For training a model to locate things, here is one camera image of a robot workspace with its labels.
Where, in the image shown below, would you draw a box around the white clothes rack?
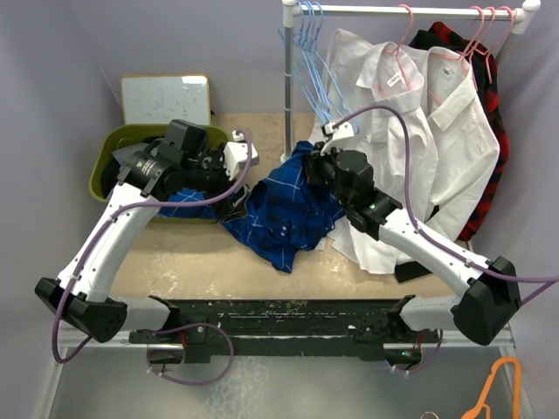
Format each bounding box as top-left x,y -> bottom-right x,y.
279,1 -> 542,161

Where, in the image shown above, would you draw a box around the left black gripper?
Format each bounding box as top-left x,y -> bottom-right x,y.
182,143 -> 250,221

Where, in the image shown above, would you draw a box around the grey clothes in bin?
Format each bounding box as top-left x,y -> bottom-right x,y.
100,137 -> 167,197

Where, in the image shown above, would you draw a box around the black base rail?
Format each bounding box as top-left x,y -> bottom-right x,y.
129,299 -> 438,365

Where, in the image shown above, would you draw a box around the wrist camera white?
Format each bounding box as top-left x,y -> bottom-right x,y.
320,122 -> 355,155
223,130 -> 259,181

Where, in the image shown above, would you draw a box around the red black plaid shirt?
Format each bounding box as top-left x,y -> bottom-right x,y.
410,21 -> 510,241

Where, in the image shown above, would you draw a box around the light blue wire hanger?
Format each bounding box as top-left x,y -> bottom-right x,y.
292,30 -> 352,124

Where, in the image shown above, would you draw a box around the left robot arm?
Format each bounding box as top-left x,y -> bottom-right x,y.
35,120 -> 259,343

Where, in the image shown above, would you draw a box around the orange hanger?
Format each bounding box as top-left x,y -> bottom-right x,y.
458,355 -> 522,419

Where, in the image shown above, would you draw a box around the pink hanger middle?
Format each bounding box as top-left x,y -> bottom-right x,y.
429,6 -> 493,100

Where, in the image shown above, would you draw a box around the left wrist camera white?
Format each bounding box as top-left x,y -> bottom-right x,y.
223,130 -> 259,181

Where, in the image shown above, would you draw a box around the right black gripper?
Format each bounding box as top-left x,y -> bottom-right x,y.
302,141 -> 353,210

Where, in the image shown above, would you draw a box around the light blue hangers bunch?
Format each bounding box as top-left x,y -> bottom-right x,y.
289,1 -> 350,125

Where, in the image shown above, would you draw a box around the pink hanger left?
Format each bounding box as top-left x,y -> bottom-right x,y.
376,3 -> 424,98

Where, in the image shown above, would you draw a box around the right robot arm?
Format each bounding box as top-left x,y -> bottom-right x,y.
304,150 -> 521,346

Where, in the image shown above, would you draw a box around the pink hanger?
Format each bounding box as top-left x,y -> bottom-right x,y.
429,6 -> 493,100
376,3 -> 424,98
462,5 -> 516,84

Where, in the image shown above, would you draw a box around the black cloth patch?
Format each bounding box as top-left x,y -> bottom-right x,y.
394,261 -> 431,284

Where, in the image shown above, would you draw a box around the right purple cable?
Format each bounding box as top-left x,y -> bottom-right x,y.
333,104 -> 559,306

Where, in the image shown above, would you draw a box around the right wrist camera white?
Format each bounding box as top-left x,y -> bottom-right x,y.
320,122 -> 355,155

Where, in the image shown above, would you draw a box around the small whiteboard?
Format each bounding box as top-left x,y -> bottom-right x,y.
121,74 -> 211,126

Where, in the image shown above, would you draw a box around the white shirt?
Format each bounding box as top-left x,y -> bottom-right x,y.
402,45 -> 500,241
307,27 -> 439,275

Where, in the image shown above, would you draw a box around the white shirt right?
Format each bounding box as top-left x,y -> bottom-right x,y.
402,45 -> 500,241

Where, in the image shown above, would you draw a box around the olive green laundry bin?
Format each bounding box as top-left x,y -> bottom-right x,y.
89,124 -> 217,223

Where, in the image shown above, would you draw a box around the blue plaid shirt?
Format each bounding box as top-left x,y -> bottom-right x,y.
156,140 -> 349,275

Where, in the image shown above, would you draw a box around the white shirt left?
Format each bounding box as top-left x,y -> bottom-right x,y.
307,27 -> 439,275

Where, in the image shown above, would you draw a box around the pink hanger right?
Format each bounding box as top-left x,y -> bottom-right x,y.
462,5 -> 516,84

